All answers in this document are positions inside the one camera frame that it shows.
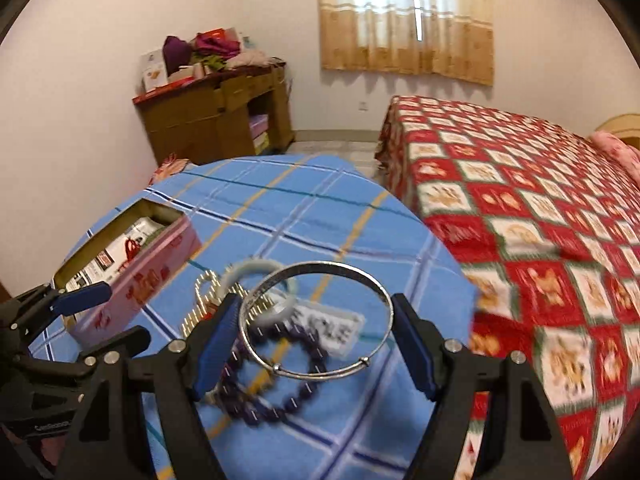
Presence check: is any clothes pile on desk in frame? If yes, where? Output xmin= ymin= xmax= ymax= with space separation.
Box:
xmin=162 ymin=28 xmax=284 ymax=75

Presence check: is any pale green jade bangle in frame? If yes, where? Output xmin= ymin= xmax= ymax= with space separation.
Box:
xmin=215 ymin=258 xmax=298 ymax=328

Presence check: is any printed paper in tin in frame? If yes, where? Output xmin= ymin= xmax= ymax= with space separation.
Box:
xmin=65 ymin=217 xmax=166 ymax=292

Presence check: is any blue plaid tablecloth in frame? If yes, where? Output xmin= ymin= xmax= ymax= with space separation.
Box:
xmin=28 ymin=154 xmax=478 ymax=480

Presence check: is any beige window curtain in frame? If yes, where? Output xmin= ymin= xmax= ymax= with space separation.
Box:
xmin=318 ymin=0 xmax=495 ymax=87

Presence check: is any red patterned bed quilt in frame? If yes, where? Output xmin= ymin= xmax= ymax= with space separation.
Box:
xmin=376 ymin=96 xmax=639 ymax=479

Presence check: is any cream wooden headboard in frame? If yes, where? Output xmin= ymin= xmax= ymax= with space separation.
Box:
xmin=598 ymin=113 xmax=640 ymax=150

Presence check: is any silver bangle bracelet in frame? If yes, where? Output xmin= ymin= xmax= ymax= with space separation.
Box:
xmin=237 ymin=260 xmax=395 ymax=380

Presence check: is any pink metal tin box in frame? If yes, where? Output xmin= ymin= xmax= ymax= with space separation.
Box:
xmin=53 ymin=198 xmax=201 ymax=348

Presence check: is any brown wooden desk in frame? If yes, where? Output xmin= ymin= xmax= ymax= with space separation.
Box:
xmin=132 ymin=60 xmax=295 ymax=165

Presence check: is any dark purple bead bracelet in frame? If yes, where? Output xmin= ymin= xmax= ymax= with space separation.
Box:
xmin=219 ymin=320 xmax=330 ymax=427

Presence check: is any pink floral pillow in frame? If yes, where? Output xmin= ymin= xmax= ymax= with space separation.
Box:
xmin=589 ymin=130 xmax=640 ymax=185

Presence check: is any white pearl necklace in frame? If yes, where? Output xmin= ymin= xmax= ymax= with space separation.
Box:
xmin=180 ymin=268 xmax=274 ymax=339

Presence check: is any clothes pile on floor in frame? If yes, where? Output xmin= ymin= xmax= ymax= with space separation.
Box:
xmin=149 ymin=154 xmax=192 ymax=185

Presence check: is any white cardboard box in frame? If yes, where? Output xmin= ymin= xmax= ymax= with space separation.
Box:
xmin=140 ymin=49 xmax=168 ymax=92

